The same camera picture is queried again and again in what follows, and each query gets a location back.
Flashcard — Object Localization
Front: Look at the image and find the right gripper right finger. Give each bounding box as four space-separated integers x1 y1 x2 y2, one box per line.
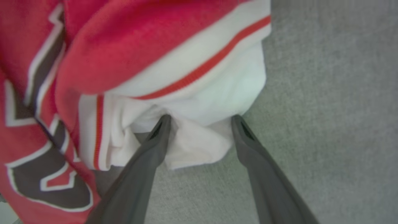
231 114 320 224

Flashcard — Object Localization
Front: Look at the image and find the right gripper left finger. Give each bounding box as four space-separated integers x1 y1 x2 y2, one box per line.
85 114 172 224

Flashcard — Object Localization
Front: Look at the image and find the grey fabric sofa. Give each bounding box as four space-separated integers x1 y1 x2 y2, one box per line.
93 0 398 224

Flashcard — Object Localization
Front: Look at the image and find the red white basketball jersey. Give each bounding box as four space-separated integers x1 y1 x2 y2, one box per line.
0 0 272 224

